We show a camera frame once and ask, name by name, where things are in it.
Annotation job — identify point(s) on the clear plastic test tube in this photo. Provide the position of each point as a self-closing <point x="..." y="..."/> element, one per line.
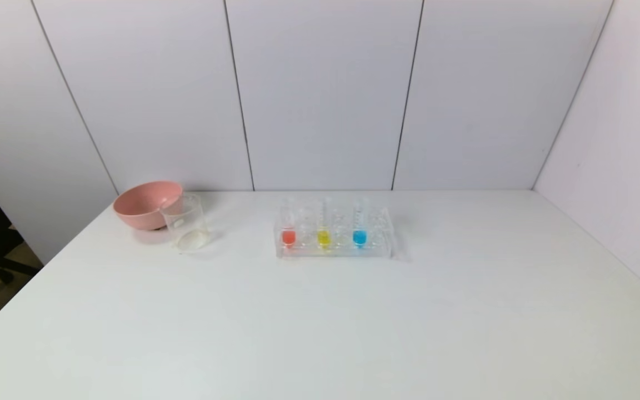
<point x="288" y="237"/>
<point x="324" y="238"/>

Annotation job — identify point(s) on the test tube with blue liquid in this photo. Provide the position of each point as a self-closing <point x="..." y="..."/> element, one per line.
<point x="359" y="238"/>

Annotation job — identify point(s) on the clear acrylic test tube rack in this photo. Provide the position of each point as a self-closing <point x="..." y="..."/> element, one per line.
<point x="342" y="251"/>

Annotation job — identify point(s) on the clear glass beaker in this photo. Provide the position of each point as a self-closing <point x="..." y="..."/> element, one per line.
<point x="189" y="236"/>

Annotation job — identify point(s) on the pink plastic bowl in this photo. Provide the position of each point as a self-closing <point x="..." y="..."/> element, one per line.
<point x="139" y="208"/>

